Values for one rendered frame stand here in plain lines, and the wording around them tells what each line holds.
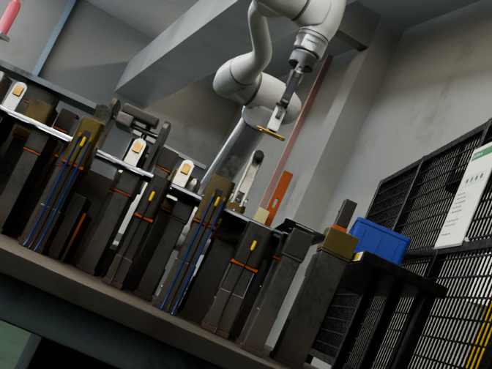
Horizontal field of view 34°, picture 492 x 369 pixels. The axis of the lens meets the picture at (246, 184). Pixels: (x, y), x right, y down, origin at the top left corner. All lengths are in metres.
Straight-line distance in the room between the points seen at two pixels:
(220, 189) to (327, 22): 0.61
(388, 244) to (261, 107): 0.72
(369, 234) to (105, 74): 9.87
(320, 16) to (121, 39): 9.94
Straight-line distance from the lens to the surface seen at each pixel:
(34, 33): 11.95
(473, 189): 2.16
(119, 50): 12.06
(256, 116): 2.75
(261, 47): 2.47
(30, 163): 2.15
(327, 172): 7.58
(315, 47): 2.23
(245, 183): 2.31
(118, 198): 2.10
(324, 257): 2.00
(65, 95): 2.50
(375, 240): 2.30
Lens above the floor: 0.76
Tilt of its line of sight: 9 degrees up
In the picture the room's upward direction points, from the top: 25 degrees clockwise
